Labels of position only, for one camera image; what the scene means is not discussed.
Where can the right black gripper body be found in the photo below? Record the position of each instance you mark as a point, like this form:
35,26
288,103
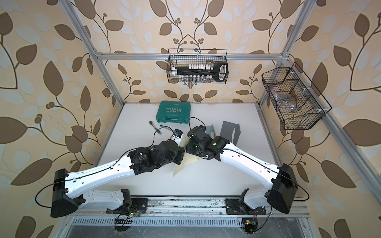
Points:
200,151

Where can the black wire basket back wall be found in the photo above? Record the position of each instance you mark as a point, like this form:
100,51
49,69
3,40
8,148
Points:
185,56

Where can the light blue envelope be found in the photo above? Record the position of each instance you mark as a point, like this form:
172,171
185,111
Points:
210,131

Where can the aluminium rail front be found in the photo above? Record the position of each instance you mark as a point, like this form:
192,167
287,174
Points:
206,206

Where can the left electronics board with wires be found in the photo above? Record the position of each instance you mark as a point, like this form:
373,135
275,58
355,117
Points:
124,220

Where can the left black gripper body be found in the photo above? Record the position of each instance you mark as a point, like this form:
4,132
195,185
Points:
164,162

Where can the black wire basket wall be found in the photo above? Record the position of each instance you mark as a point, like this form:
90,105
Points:
185,56
293,80

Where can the black socket set holder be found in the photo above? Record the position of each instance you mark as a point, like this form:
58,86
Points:
210,72

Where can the yellow envelope green seal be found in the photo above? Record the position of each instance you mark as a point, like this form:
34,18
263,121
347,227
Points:
176,139

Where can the black wire basket right wall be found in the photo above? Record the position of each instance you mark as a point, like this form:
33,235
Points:
293,80

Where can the clear plastic bag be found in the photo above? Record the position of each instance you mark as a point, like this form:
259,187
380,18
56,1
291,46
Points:
284,101

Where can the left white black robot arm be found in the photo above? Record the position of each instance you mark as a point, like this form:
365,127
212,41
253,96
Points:
69,187

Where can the electronics board with wires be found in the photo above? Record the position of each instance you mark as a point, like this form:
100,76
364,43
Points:
124,220
250,225

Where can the green tool case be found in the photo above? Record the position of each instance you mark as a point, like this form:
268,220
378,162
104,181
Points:
173,112

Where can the ratchet wrench green handle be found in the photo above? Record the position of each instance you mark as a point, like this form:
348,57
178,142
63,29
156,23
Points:
156,129

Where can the yellow envelope red seal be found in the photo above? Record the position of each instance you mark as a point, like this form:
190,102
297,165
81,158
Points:
188,159

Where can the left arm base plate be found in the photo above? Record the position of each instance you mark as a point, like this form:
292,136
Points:
130,205

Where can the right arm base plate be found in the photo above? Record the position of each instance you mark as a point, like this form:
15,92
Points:
239,207

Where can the dark grey envelope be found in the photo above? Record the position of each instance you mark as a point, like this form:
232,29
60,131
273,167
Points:
231,132

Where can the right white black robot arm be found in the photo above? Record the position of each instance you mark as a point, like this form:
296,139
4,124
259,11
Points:
279,182

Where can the right electronics board with wires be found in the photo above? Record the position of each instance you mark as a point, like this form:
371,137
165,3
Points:
250,225

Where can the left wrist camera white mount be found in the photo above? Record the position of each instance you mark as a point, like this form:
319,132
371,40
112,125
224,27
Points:
178,133

